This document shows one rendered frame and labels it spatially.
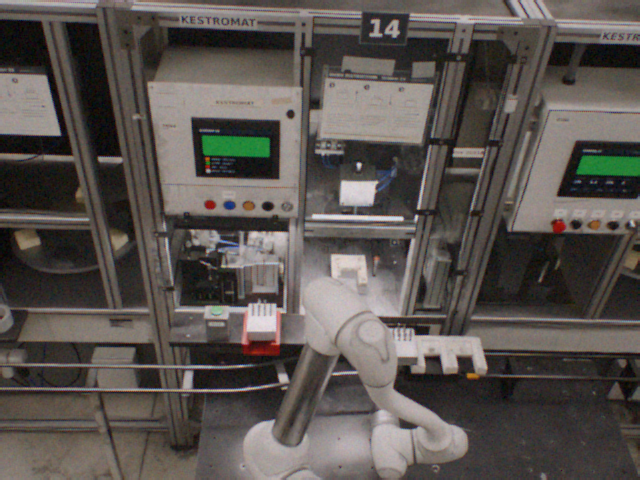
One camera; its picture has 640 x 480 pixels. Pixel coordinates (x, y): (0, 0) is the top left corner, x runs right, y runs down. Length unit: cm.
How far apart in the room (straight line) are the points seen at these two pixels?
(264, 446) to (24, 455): 154
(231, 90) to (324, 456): 125
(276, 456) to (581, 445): 112
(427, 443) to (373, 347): 57
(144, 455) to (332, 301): 171
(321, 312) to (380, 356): 20
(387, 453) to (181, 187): 102
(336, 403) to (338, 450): 19
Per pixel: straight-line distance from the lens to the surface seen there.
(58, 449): 335
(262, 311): 234
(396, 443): 215
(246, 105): 192
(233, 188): 209
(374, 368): 168
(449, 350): 248
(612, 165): 219
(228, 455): 240
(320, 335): 176
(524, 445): 257
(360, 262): 259
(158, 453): 324
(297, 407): 196
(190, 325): 246
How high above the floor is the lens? 274
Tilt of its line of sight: 42 degrees down
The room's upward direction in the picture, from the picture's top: 4 degrees clockwise
